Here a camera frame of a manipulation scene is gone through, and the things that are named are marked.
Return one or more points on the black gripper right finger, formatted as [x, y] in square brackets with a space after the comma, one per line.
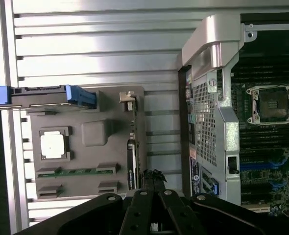
[174, 213]

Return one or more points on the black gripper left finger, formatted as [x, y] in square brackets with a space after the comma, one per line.
[137, 213]

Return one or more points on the green RAM stick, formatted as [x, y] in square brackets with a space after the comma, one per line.
[78, 172]

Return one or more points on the grey plastic parts rack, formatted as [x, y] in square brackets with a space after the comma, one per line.
[90, 156]

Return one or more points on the blue expansion slot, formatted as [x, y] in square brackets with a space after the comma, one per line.
[257, 167]

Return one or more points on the black open PC case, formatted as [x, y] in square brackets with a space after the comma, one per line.
[208, 122]

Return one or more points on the green motherboard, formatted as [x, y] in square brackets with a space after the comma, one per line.
[257, 151]

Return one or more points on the silver CPU chip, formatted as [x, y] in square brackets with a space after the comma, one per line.
[52, 145]

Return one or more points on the CPU socket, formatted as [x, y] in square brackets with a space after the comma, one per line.
[272, 105]

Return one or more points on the hard disk with blue caddy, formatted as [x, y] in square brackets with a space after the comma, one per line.
[36, 99]

